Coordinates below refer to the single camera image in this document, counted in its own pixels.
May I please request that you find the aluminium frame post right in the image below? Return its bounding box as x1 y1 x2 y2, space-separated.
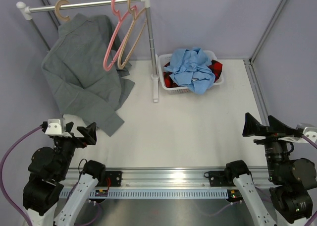
243 0 290 124

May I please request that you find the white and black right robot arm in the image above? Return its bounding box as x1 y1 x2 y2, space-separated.
224 113 317 226

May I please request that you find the white metal clothes rack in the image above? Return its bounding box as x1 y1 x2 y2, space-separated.
16 0 161 116

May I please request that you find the wooden hanger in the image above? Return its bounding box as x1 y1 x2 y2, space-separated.
54 0 71 21
117 0 147 70

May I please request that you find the aluminium frame post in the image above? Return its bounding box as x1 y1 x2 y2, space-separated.
243 0 290 124
40 0 60 30

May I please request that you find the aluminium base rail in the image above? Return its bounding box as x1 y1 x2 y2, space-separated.
61 167 273 189

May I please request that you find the grey shirt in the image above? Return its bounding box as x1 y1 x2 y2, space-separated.
42 13 135 136

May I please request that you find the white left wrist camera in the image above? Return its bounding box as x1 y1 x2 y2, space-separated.
41 118 72 137

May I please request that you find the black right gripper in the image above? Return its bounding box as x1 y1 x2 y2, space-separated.
243 112 297 181

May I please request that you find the red black plaid shirt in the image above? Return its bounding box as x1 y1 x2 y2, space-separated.
163 59 223 88

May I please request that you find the light blue shirt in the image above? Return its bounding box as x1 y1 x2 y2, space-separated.
164 47 215 95

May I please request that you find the aluminium frame post left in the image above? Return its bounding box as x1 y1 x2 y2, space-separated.
40 0 60 30

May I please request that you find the white plastic basket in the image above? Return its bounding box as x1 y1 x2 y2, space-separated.
157 50 223 94

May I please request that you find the pink plastic hanger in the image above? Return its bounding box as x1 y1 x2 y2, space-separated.
103 0 130 71

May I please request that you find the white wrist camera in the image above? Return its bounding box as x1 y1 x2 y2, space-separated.
41 118 72 137
279 123 317 147

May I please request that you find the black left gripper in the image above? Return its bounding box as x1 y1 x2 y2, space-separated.
55 121 96 178

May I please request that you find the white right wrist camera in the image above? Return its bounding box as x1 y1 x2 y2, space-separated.
279 123 317 147

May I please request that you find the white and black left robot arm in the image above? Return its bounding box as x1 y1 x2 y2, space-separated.
23 118 106 226

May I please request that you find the white slotted cable duct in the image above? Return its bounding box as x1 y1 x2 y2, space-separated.
59 189 230 199

